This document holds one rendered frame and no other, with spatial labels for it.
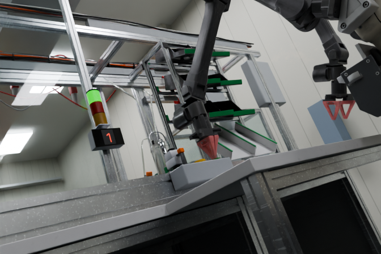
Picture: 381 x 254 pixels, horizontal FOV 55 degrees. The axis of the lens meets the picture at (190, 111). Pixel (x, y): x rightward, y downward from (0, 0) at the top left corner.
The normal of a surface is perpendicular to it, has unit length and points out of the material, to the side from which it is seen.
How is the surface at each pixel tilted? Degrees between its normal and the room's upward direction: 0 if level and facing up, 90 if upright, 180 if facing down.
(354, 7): 90
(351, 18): 90
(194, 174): 90
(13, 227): 90
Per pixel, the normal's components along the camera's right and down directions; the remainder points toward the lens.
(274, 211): 0.57, -0.46
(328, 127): -0.75, 0.04
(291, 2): -0.70, -0.25
